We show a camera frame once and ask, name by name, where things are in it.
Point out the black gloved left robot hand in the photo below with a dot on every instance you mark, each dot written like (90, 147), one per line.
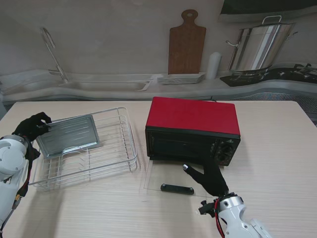
(29, 126)

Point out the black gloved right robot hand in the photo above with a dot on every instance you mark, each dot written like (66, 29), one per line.
(213, 181)

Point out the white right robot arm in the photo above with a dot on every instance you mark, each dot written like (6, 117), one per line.
(232, 218)

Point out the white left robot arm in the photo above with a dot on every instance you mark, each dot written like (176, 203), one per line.
(10, 153)

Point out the black oven timer knob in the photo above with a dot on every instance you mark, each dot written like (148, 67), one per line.
(225, 157)

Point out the black oven temperature knob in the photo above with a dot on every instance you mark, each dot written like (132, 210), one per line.
(226, 149)

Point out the red and black toaster oven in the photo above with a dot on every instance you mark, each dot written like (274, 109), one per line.
(190, 116)

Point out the chrome kitchen faucet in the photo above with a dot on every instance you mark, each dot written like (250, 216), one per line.
(53, 54)

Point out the steel kitchen sink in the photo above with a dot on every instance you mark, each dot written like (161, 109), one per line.
(106, 86)

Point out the stack of white plates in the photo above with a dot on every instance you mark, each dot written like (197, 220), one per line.
(180, 78)

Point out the white cylindrical bottle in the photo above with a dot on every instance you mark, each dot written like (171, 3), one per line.
(213, 65)

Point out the black gas stove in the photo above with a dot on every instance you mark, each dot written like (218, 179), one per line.
(272, 75)

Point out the brown wooden cutting board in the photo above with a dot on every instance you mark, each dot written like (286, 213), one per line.
(187, 47)

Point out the stainless steel stockpot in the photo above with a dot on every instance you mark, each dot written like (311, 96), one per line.
(260, 47)

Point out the dark range hood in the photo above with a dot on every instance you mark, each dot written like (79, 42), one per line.
(267, 7)

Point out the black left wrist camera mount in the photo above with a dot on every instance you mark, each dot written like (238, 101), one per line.
(33, 151)

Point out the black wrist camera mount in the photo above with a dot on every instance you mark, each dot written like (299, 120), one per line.
(33, 151)
(205, 209)

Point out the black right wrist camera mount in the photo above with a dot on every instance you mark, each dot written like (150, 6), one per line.
(205, 209)

